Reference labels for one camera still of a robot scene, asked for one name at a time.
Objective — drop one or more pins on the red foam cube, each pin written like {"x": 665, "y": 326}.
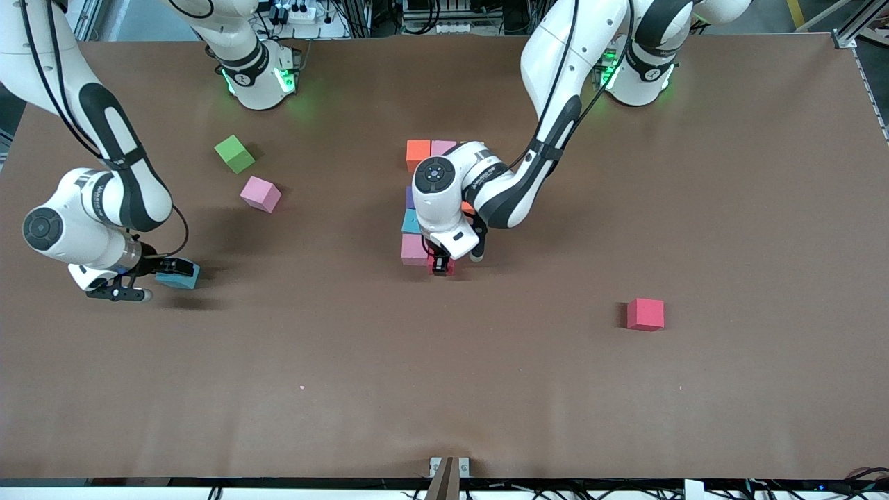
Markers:
{"x": 453, "y": 267}
{"x": 645, "y": 314}

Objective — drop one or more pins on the purple foam cube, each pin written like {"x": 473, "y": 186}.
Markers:
{"x": 409, "y": 198}

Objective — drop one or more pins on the aluminium frame corner profile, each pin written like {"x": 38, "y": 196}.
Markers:
{"x": 842, "y": 38}

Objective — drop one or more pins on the silver metal bracket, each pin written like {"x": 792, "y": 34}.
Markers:
{"x": 464, "y": 467}

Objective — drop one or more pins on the white socket strip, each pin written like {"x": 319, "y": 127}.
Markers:
{"x": 455, "y": 28}

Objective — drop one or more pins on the pink foam cube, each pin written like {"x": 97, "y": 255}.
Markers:
{"x": 261, "y": 194}
{"x": 413, "y": 250}
{"x": 444, "y": 147}

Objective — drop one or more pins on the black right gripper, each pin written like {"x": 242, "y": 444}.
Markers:
{"x": 153, "y": 264}

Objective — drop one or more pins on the green foam cube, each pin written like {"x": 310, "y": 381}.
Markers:
{"x": 235, "y": 154}

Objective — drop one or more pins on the brown tapered post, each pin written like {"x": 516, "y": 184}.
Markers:
{"x": 444, "y": 482}

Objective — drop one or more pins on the cyan foam cube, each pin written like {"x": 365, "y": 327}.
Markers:
{"x": 410, "y": 222}
{"x": 182, "y": 282}

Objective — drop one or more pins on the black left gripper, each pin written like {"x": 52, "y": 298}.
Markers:
{"x": 439, "y": 264}

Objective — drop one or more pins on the orange foam cube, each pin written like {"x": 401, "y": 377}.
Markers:
{"x": 418, "y": 154}
{"x": 467, "y": 207}

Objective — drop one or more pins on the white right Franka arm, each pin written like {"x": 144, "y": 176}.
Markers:
{"x": 90, "y": 229}

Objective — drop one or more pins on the white power strip with plugs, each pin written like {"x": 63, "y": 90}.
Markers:
{"x": 303, "y": 12}

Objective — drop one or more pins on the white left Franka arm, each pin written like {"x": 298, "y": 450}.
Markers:
{"x": 444, "y": 201}

